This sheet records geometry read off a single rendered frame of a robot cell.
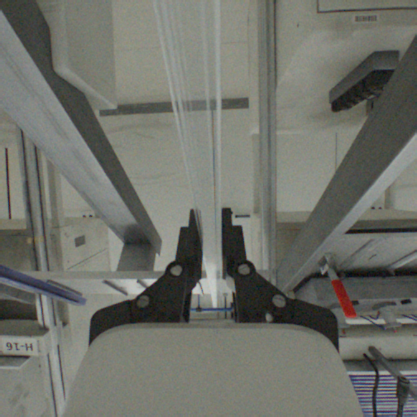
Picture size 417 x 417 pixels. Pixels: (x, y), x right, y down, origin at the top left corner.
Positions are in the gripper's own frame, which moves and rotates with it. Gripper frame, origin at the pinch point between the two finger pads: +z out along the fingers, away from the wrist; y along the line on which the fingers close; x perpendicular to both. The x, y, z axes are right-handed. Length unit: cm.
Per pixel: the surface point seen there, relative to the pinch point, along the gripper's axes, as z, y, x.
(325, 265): 11.3, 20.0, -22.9
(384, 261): 13.9, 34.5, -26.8
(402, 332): 8, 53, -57
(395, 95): 12.4, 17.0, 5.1
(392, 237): 12.4, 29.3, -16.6
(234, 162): 166, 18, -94
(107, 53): 11.8, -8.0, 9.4
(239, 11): 130, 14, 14
